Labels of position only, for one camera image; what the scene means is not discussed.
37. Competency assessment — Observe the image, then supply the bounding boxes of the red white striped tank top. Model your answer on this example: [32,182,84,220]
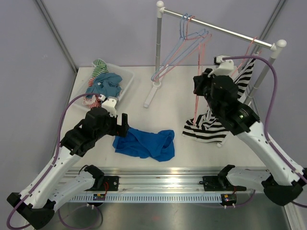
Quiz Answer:
[83,78,101,108]

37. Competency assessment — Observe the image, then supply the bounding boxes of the pink hanger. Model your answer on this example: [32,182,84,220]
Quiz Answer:
[193,43,205,126]
[230,36,258,78]
[155,15,213,83]

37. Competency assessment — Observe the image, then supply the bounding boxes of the grey blue tank top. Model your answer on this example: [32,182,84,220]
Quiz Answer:
[86,73,122,97]

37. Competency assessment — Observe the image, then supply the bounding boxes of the light blue wire hanger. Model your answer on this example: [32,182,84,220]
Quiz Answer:
[151,13,208,81]

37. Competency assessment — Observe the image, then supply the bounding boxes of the bright blue tank top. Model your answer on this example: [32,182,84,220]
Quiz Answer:
[112,127,175,162]

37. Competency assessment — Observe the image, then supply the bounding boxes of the green white striped tank top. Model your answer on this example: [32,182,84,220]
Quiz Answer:
[92,58,109,78]

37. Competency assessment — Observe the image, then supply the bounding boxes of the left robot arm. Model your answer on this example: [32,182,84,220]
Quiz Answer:
[7,107,129,230]

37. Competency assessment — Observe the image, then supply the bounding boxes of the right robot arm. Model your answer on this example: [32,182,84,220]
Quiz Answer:
[193,69,307,206]

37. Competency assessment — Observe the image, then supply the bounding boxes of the black white striped tank top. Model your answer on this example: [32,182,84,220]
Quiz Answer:
[182,59,256,145]

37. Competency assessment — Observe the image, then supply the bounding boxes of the white plastic perforated basket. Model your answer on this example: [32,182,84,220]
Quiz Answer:
[76,61,135,112]

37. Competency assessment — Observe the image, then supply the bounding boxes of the metal clothes rack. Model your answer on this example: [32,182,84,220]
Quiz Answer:
[143,0,287,148]

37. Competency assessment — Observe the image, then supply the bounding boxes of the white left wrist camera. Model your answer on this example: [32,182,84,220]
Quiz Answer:
[98,94,118,117]

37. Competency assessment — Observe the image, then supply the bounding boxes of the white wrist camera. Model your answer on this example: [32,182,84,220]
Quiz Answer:
[208,55,234,77]
[98,94,118,117]

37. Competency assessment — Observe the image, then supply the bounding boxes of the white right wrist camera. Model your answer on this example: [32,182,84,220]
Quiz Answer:
[208,55,234,77]

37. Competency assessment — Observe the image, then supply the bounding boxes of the white slotted cable duct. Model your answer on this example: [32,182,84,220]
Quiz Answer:
[69,193,222,203]

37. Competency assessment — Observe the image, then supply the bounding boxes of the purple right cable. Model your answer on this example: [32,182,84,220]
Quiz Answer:
[198,55,307,209]

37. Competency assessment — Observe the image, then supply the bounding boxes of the purple cable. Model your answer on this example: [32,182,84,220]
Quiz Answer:
[6,93,106,230]
[198,55,307,209]

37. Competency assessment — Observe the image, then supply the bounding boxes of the aluminium mounting rail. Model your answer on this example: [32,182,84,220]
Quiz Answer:
[57,167,272,194]

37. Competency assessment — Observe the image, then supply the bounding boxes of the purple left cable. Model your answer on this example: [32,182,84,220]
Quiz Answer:
[6,93,106,230]

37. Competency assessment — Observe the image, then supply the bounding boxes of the metal corner frame post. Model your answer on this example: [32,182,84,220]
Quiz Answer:
[34,0,79,74]

